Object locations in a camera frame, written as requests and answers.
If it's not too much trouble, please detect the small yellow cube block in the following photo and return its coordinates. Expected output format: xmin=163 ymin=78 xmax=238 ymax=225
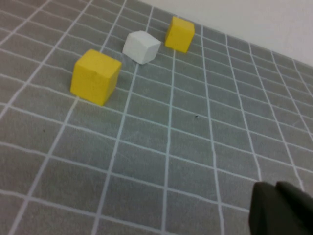
xmin=164 ymin=16 xmax=196 ymax=54

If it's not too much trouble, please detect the large yellow cube block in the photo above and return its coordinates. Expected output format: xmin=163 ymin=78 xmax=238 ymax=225
xmin=70 ymin=48 xmax=123 ymax=107

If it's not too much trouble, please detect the white cube block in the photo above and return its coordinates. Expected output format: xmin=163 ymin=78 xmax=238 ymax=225
xmin=122 ymin=30 xmax=162 ymax=65

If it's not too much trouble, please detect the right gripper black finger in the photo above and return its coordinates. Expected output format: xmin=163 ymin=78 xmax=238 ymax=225
xmin=248 ymin=181 xmax=313 ymax=235

